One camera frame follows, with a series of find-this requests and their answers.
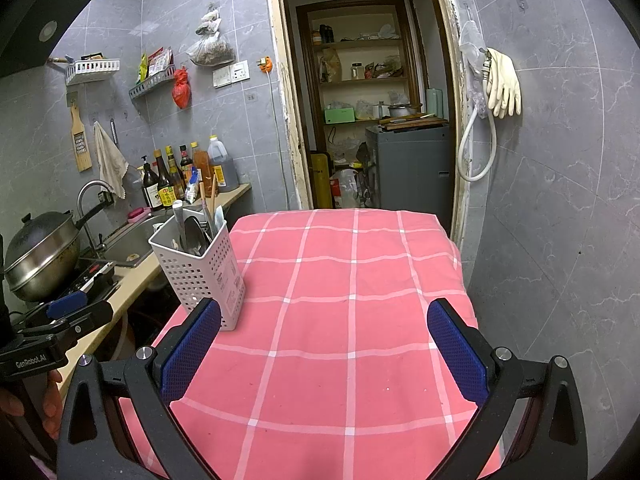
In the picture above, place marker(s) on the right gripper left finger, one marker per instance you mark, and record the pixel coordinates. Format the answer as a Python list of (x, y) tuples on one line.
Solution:
[(95, 441)]

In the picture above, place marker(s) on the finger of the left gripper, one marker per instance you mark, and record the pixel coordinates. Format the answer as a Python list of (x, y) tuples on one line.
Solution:
[(70, 328), (67, 305)]

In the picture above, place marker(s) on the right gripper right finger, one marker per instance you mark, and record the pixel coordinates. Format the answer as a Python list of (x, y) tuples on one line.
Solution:
[(551, 439)]

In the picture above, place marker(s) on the white perforated utensil holder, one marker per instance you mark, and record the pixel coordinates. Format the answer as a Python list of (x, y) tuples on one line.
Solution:
[(215, 274)]

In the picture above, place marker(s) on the person's left hand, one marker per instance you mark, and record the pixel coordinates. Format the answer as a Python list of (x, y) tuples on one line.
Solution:
[(52, 406)]

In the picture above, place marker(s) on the wooden countertop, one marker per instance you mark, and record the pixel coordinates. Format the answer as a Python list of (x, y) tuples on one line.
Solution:
[(132, 282)]

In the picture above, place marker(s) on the steel wok with lid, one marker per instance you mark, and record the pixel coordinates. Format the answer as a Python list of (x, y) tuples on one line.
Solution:
[(42, 252)]

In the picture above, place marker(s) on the chrome faucet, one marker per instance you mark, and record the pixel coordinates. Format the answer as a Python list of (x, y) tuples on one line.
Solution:
[(92, 198)]

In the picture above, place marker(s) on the yellow label sauce bottle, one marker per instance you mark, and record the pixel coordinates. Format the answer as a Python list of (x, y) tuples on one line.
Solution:
[(165, 187)]

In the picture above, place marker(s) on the dark soy sauce bottle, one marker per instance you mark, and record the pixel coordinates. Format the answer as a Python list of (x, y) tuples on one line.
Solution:
[(150, 185)]

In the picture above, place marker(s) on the hanging beige dishcloth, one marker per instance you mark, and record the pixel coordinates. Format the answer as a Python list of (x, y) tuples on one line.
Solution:
[(112, 163)]

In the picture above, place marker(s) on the pink checkered tablecloth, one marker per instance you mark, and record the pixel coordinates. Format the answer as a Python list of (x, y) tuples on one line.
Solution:
[(330, 372)]

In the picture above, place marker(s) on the wooden chopstick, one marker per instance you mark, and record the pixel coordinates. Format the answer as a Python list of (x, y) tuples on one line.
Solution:
[(211, 199)]

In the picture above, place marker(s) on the orange oil bottle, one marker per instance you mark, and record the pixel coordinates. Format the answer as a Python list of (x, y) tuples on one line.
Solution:
[(202, 164)]

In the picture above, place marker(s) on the large oil bottle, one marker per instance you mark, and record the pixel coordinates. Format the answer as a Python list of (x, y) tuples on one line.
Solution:
[(223, 165)]

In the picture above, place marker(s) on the grey metal cabinet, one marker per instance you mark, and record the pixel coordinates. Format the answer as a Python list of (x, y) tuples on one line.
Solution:
[(412, 170)]

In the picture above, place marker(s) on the red plastic bag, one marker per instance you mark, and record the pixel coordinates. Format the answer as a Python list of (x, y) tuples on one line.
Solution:
[(181, 93)]

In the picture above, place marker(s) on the yellow gas cylinder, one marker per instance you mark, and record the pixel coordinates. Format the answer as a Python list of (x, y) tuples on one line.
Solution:
[(320, 179)]

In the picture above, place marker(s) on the cream rubber gloves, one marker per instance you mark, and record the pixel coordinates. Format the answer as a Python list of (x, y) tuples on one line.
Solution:
[(503, 87)]

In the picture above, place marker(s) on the hanging bag of dried goods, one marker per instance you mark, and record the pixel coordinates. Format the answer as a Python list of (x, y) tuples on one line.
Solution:
[(210, 49)]

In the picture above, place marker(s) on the green box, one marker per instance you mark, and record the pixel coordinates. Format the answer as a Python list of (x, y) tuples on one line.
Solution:
[(336, 116)]

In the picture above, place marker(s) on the black range hood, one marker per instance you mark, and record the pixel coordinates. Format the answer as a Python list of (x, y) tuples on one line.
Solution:
[(38, 34)]

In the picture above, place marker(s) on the white wall basket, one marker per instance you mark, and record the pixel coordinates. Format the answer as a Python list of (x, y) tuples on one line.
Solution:
[(83, 71)]

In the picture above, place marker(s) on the grey wall rack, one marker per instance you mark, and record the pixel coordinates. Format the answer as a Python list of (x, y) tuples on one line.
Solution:
[(152, 82)]

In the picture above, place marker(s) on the white wall socket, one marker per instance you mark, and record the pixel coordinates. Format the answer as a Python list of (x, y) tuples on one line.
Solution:
[(231, 74)]

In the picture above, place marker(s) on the orange wall hook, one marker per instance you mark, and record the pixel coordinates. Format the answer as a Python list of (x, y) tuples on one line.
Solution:
[(265, 64)]

